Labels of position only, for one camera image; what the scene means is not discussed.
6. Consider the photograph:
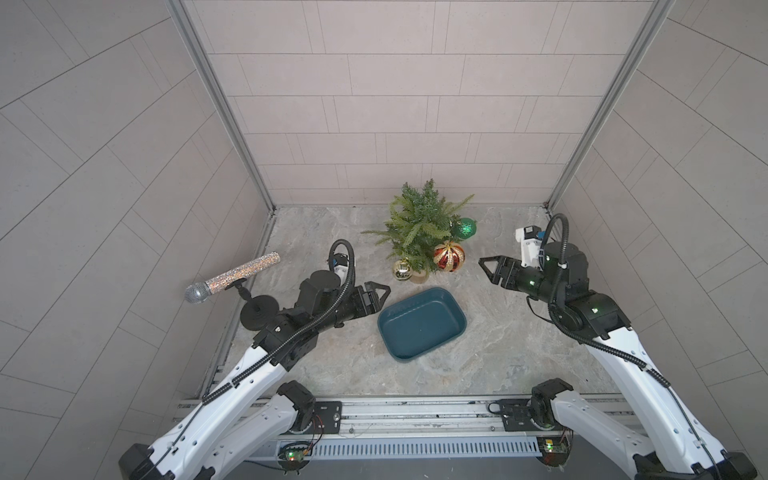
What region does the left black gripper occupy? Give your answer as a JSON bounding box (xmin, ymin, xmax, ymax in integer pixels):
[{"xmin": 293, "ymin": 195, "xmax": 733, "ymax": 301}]
[{"xmin": 311, "ymin": 281, "xmax": 391, "ymax": 334}]

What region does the small gold ball ornament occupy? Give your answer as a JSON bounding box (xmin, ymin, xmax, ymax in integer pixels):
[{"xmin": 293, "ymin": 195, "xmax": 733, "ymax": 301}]
[{"xmin": 392, "ymin": 259, "xmax": 413, "ymax": 281}]

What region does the red gold striped ornament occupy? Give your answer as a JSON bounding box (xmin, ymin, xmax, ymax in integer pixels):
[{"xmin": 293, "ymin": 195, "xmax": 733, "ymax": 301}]
[{"xmin": 433, "ymin": 241, "xmax": 466, "ymax": 272}]

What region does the green glitter ball ornament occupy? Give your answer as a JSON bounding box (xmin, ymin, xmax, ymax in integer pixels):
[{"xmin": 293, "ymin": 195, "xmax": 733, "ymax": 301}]
[{"xmin": 451, "ymin": 217, "xmax": 477, "ymax": 240}]

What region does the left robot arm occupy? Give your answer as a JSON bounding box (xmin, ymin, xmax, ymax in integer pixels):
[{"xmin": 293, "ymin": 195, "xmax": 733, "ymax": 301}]
[{"xmin": 118, "ymin": 270, "xmax": 391, "ymax": 479}]

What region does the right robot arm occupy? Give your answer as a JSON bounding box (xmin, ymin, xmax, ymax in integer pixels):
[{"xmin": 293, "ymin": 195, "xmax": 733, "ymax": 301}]
[{"xmin": 478, "ymin": 242, "xmax": 758, "ymax": 479}]

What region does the small green christmas tree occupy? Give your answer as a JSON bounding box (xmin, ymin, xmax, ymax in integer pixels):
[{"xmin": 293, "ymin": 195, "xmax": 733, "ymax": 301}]
[{"xmin": 364, "ymin": 179, "xmax": 473, "ymax": 281}]

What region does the teal plastic tray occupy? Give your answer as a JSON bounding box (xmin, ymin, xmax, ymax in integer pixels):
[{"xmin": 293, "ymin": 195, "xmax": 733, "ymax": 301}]
[{"xmin": 377, "ymin": 287, "xmax": 467, "ymax": 363}]

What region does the glitter microphone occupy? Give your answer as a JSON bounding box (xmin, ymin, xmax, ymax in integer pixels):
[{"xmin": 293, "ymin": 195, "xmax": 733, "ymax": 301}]
[{"xmin": 184, "ymin": 252, "xmax": 281, "ymax": 304}]

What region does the left circuit board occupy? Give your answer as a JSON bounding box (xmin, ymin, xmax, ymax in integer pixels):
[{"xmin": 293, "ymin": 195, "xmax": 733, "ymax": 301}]
[{"xmin": 277, "ymin": 441, "xmax": 313, "ymax": 473}]

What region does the circuit board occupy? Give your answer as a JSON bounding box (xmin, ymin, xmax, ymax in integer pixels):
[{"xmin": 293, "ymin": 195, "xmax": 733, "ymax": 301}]
[
  {"xmin": 277, "ymin": 441, "xmax": 313, "ymax": 473},
  {"xmin": 537, "ymin": 437, "xmax": 572, "ymax": 468}
]

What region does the right circuit board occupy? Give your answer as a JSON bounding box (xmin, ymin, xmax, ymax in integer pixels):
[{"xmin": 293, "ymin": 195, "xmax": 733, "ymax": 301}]
[{"xmin": 537, "ymin": 437, "xmax": 572, "ymax": 468}]

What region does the left black cable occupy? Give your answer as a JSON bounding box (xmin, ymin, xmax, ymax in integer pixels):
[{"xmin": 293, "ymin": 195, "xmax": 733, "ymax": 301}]
[{"xmin": 134, "ymin": 238, "xmax": 357, "ymax": 480}]

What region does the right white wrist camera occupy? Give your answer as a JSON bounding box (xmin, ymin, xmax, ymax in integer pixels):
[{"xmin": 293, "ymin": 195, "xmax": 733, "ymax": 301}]
[{"xmin": 515, "ymin": 225, "xmax": 544, "ymax": 269}]

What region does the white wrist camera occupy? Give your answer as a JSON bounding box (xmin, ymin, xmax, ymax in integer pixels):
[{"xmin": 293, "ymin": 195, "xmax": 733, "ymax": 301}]
[
  {"xmin": 329, "ymin": 252, "xmax": 350, "ymax": 283},
  {"xmin": 515, "ymin": 225, "xmax": 544, "ymax": 269}
]

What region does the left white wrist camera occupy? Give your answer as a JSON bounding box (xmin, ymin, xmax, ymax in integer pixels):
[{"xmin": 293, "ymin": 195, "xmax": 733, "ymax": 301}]
[{"xmin": 329, "ymin": 252, "xmax": 350, "ymax": 283}]

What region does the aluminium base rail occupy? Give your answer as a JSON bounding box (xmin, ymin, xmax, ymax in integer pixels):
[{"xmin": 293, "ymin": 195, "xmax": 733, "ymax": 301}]
[{"xmin": 148, "ymin": 379, "xmax": 688, "ymax": 479}]

